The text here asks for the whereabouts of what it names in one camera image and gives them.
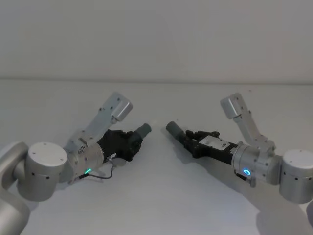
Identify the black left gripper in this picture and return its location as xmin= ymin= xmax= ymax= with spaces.
xmin=96 ymin=123 xmax=153 ymax=164

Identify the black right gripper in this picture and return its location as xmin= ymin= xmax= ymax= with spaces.
xmin=165 ymin=121 xmax=243 ymax=165

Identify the white table cloth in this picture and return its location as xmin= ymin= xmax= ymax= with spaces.
xmin=0 ymin=77 xmax=313 ymax=235

